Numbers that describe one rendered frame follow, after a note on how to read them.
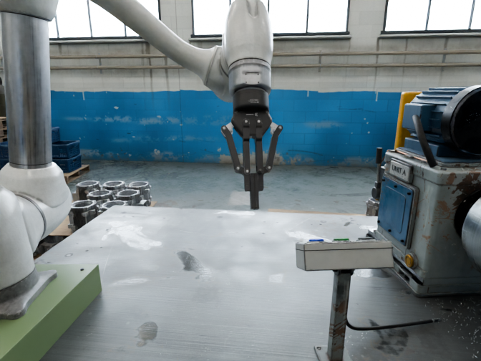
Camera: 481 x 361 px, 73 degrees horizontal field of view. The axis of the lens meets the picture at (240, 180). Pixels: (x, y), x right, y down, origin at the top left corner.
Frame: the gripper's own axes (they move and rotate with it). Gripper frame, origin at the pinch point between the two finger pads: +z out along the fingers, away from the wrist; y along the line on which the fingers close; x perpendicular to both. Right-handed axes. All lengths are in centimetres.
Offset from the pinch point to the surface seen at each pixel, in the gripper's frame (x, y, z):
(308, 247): -3.4, 9.3, 11.1
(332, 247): -3.4, 13.9, 11.2
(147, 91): 516, -138, -259
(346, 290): 0.8, 17.5, 19.7
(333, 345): 6.3, 15.9, 31.5
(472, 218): 7, 51, 6
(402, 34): 400, 296, -304
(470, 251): 8, 50, 14
